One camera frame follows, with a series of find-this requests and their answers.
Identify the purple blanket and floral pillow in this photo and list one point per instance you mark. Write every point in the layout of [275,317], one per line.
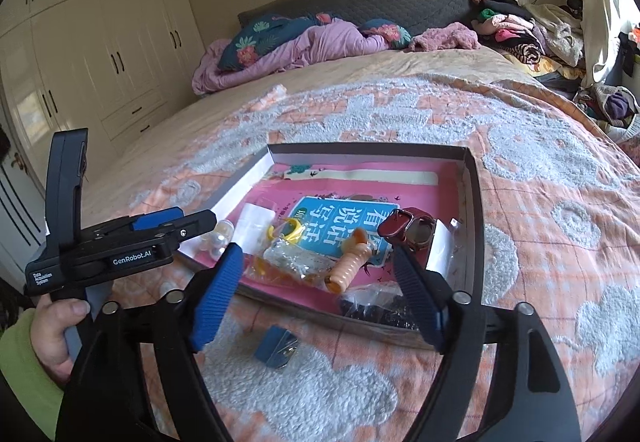
[325,42]

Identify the shallow cardboard box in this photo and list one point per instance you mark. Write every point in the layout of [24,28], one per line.
[472,222]

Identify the bag of dark beads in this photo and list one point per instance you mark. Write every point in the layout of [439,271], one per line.
[375,309]

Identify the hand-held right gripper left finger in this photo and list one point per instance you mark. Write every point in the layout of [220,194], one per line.
[217,297]

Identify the small blue packet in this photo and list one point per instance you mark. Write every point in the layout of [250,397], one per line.
[275,347]

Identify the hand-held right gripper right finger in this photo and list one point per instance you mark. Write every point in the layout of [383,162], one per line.
[417,297]

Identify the clear pearl hair clip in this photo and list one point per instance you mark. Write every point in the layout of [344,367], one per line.
[217,242]

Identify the white earring card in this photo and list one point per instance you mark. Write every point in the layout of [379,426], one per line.
[442,247]

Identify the person's left hand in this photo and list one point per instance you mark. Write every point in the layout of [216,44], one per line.
[50,342]

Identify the pile of clothes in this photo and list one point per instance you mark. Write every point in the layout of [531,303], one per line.
[525,32]

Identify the cream curtain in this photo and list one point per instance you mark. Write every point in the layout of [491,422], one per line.
[600,12]

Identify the beige bed sheet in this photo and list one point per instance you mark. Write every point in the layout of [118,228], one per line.
[450,62]

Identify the brown sunglasses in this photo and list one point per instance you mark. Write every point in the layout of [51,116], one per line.
[400,224]

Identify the small floral pillow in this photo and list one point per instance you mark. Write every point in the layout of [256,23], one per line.
[390,32]

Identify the clear plastic accessory bag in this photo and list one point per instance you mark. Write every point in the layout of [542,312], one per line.
[290,264]

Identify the pink book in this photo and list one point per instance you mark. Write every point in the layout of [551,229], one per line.
[350,187]

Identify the cream wardrobe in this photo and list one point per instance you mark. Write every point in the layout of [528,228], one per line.
[100,52]

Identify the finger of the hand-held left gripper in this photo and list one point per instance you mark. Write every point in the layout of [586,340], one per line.
[195,224]
[157,218]

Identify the large floral pillow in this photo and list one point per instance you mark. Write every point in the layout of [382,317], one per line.
[255,42]

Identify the pink fuzzy garment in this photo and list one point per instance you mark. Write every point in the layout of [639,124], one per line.
[445,38]

